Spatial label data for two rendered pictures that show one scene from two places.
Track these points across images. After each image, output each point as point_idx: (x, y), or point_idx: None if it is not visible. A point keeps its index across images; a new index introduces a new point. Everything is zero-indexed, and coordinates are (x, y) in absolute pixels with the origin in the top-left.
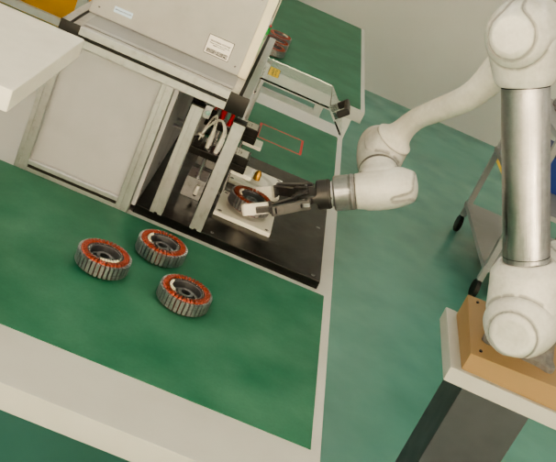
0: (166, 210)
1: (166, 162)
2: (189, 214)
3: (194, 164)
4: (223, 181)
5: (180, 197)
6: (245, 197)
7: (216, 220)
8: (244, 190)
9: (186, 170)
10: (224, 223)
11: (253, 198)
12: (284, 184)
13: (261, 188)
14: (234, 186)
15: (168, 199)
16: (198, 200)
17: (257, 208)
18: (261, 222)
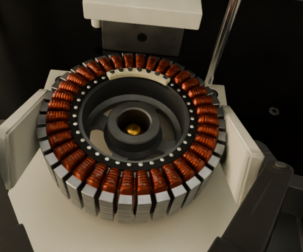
0: None
1: (245, 0)
2: (1, 36)
3: None
4: None
5: (87, 20)
6: (128, 102)
7: (15, 87)
8: (171, 89)
9: (259, 28)
10: (12, 106)
11: (149, 128)
12: None
13: (233, 133)
14: (163, 59)
15: (55, 4)
16: (102, 46)
17: None
18: (76, 208)
